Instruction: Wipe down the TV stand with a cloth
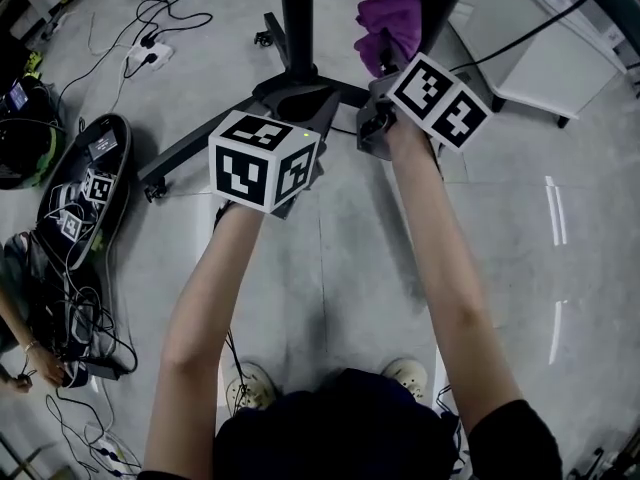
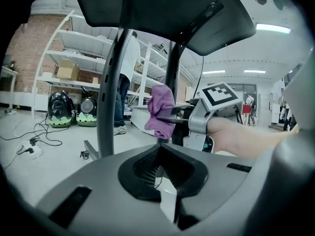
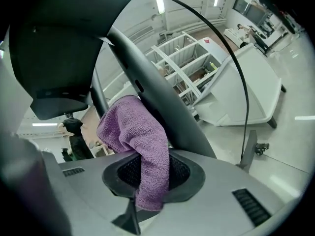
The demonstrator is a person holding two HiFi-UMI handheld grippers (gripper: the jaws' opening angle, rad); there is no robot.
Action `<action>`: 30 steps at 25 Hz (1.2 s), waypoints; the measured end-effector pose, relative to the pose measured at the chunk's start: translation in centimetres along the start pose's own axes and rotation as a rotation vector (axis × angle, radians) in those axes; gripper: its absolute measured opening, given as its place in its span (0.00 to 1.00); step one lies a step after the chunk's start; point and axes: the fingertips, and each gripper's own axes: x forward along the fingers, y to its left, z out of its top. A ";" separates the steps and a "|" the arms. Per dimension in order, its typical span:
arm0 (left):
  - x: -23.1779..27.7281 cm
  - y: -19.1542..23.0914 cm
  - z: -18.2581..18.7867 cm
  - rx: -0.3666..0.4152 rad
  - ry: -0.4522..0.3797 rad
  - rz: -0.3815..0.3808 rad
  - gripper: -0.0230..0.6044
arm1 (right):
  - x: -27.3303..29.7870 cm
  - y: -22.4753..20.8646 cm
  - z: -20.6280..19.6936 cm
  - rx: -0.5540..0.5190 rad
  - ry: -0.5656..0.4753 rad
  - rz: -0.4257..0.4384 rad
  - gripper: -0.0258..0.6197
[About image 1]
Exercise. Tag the person's right forearm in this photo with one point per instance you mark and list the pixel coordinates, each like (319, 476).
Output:
(450, 268)

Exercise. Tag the black open dome case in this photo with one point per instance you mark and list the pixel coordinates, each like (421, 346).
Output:
(117, 158)

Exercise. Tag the person's left white shoe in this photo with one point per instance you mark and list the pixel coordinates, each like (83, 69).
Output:
(255, 388)

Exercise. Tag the small black box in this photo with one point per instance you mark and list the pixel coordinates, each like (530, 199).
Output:
(102, 144)

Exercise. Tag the white power strip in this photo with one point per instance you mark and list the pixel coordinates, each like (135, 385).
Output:
(150, 54)
(107, 450)

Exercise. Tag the person's right white shoe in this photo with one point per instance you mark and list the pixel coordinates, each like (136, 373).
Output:
(407, 375)

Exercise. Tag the person's white shoe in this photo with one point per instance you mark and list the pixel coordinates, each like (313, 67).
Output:
(407, 375)
(255, 388)

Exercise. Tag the idle hand-held gripper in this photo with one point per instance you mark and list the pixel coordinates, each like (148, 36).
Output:
(98, 186)
(71, 227)

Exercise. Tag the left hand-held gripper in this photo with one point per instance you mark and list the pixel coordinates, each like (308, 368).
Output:
(240, 168)

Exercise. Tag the person's left forearm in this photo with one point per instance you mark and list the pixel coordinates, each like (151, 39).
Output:
(200, 318)

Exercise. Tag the purple cloth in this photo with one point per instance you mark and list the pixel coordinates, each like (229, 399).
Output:
(392, 18)

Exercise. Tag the person's legs in dark trousers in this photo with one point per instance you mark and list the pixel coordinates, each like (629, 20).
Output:
(340, 428)

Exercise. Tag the black dome backpack with screen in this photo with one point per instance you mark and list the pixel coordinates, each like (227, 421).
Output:
(25, 153)

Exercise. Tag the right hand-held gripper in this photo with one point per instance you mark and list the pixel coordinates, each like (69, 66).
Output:
(440, 103)

